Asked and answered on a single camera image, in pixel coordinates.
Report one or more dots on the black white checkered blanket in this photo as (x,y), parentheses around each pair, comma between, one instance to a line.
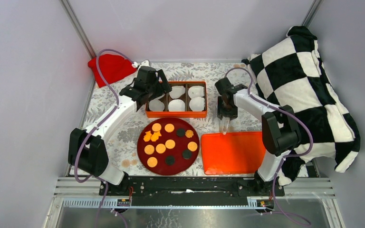
(292,73)

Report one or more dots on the orange compartment cookie tin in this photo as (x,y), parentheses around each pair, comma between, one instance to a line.
(188,113)

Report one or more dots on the round orange cookie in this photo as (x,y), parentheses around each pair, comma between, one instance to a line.
(156,127)
(192,146)
(170,144)
(149,149)
(152,162)
(160,148)
(169,128)

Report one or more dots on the orange fish cookie left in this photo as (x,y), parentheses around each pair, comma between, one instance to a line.
(147,136)

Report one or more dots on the white paper cup liner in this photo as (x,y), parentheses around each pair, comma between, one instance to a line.
(197,104)
(196,91)
(177,91)
(176,105)
(156,106)

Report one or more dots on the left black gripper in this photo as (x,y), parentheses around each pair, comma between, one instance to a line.
(162,87)

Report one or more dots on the round orange cookie bottom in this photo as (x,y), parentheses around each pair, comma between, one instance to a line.
(152,162)

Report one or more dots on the red cloth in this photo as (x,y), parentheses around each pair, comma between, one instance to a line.
(113,67)

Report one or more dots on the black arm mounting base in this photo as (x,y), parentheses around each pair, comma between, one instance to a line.
(188,191)

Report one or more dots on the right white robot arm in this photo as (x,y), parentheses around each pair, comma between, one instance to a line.
(280,132)

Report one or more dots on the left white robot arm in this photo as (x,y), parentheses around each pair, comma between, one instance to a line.
(87,147)

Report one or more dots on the orange tin lid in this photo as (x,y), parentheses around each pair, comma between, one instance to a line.
(232,153)

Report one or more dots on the orange fish cookie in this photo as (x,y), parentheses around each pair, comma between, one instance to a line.
(147,136)
(155,136)

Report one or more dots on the flower shaped orange cookie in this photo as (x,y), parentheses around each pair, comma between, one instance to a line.
(189,133)

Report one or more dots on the black round cookie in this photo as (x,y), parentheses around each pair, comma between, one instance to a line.
(170,160)
(180,132)
(186,154)

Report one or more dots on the dark red round plate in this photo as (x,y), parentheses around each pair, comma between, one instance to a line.
(180,164)

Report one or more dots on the orange fish cookie right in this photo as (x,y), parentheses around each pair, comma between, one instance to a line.
(155,136)

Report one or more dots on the black round cookie bottom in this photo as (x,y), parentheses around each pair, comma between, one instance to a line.
(170,160)

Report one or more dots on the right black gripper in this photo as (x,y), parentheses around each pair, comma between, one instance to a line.
(233,114)

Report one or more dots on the floral table mat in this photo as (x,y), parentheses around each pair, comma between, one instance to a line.
(122,144)

